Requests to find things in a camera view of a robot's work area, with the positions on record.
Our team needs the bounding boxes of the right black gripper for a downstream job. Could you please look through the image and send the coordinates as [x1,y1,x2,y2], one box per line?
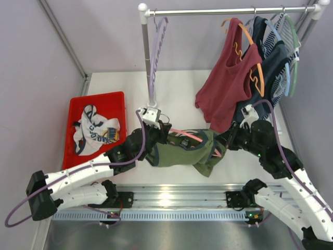
[214,120,264,157]

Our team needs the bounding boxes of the pink plastic hanger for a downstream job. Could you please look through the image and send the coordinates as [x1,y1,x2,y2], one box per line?
[170,128,222,158]

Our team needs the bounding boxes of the green tank top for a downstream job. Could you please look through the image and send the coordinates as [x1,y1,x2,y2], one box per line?
[146,129,226,178]

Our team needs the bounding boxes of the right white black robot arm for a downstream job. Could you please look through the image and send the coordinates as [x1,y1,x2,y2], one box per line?
[215,120,332,249]

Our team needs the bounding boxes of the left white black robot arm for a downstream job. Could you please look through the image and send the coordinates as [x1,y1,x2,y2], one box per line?
[26,122,172,221]

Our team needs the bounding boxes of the orange plastic hanger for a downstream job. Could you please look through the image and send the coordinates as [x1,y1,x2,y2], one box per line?
[233,22,265,97]

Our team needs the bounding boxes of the maroon tank top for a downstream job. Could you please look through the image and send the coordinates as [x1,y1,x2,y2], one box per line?
[195,18,262,133]

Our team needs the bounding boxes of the white printed tank top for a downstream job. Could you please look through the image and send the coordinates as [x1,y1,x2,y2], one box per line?
[73,105,121,156]

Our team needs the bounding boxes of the light blue plastic hanger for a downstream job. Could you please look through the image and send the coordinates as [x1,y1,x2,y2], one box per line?
[246,16,290,99]

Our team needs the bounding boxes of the navy blue tank top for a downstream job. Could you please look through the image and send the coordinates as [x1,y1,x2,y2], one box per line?
[233,16,288,123]

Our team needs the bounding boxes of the purple plastic hanger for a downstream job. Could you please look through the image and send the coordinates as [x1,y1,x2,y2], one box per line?
[148,17,169,103]

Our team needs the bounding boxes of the green plastic hanger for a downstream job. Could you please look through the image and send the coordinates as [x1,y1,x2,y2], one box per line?
[273,13,301,100]

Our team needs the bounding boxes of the striped tank top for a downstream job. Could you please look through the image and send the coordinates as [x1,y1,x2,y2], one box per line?
[262,13,301,106]

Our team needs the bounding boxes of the red plastic bin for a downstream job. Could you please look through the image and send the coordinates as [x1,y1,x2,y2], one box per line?
[62,91,127,170]

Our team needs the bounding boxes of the metal clothes rack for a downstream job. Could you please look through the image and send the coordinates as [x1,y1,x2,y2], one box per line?
[138,1,330,106]

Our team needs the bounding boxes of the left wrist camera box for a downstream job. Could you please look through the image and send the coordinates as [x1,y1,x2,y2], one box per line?
[137,107,161,130]

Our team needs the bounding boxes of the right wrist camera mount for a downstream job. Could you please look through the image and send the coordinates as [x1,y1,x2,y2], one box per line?
[240,104,259,128]

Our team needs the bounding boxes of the aluminium mounting rail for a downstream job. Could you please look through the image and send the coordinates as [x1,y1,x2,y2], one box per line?
[41,183,326,209]

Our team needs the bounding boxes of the slotted cable duct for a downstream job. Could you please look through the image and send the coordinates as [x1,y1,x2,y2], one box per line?
[52,210,261,221]

